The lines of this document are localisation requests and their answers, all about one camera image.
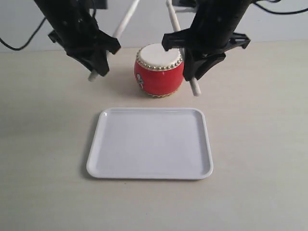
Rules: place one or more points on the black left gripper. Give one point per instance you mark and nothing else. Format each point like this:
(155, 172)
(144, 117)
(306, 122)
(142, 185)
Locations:
(89, 49)

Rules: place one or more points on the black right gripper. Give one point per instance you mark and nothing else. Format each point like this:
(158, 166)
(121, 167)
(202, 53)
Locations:
(204, 47)

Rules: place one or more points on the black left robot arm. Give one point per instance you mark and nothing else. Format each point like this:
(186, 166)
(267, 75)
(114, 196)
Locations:
(77, 31)

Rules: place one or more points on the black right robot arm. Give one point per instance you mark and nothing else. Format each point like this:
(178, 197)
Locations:
(212, 12)

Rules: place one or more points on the small red drum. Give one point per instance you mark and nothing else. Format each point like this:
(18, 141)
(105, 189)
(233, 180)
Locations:
(159, 73)

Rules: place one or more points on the white plastic tray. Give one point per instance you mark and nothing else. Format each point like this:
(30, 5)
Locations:
(150, 144)

